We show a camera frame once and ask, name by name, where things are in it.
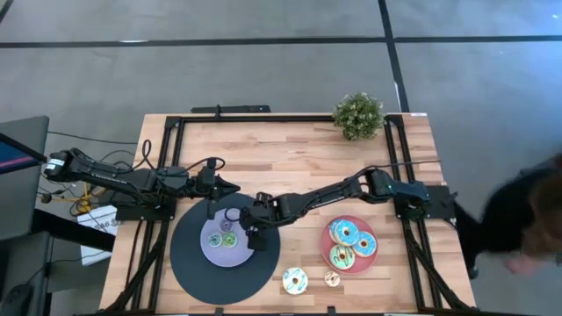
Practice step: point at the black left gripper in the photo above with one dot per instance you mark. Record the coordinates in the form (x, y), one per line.
(210, 184)

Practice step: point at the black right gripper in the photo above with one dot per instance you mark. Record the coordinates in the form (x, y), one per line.
(263, 213)

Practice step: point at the small purple iced donut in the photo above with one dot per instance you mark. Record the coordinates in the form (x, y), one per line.
(222, 226)

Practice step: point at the small green iced donut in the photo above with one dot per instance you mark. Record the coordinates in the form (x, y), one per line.
(225, 239)

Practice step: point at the small teal iced donut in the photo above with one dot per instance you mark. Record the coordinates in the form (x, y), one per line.
(211, 239)

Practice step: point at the pink plate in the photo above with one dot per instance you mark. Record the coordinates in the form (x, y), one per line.
(326, 246)

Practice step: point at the large green iced donut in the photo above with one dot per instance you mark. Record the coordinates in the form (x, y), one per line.
(336, 263)

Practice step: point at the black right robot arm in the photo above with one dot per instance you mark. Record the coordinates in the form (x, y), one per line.
(325, 197)

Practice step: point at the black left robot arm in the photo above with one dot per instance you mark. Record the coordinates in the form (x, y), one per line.
(118, 180)

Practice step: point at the lavender plate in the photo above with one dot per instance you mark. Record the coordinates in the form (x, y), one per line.
(232, 256)

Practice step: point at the large white iced donut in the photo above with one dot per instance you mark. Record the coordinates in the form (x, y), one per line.
(287, 274)

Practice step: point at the dark round woven placemat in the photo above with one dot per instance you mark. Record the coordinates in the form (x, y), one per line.
(184, 263)

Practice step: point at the small white brown-drizzled donut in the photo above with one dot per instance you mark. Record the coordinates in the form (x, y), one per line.
(327, 278)

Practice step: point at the white printed paper sheet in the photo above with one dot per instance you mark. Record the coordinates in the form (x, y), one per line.
(96, 224)

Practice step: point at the potted green plant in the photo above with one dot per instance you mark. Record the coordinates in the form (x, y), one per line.
(358, 116)

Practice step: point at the black desk beam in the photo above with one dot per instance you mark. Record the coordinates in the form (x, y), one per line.
(66, 228)

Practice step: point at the dark monitor with blue screen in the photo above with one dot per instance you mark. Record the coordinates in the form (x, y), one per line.
(13, 158)

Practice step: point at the person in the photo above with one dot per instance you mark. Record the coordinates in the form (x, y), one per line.
(505, 219)

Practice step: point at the person's hand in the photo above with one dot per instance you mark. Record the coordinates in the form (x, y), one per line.
(522, 265)

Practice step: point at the black aluminium table frame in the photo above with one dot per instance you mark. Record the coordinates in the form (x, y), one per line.
(263, 118)

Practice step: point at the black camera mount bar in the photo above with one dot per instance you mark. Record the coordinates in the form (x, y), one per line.
(228, 109)

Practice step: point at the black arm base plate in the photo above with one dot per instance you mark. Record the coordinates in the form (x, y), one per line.
(145, 213)
(441, 204)

